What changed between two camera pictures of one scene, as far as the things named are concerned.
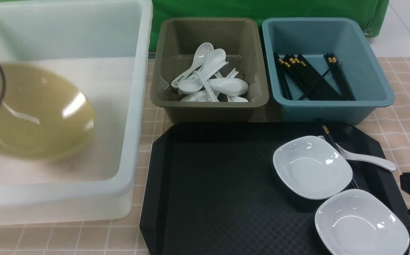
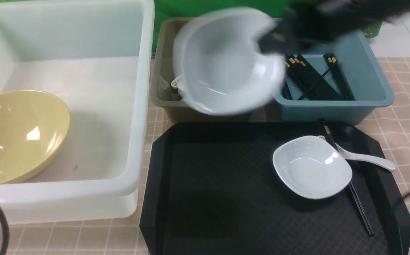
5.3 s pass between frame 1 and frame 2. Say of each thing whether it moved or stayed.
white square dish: moved
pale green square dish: stayed
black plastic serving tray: stayed
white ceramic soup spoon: stayed
